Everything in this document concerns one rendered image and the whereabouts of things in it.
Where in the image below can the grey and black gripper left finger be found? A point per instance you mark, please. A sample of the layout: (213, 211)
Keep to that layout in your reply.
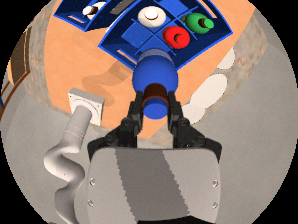
(124, 135)

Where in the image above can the blue plastic crate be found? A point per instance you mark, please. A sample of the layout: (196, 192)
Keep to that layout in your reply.
(127, 35)
(105, 16)

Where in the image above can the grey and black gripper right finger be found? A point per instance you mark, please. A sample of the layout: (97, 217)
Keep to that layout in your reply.
(187, 136)

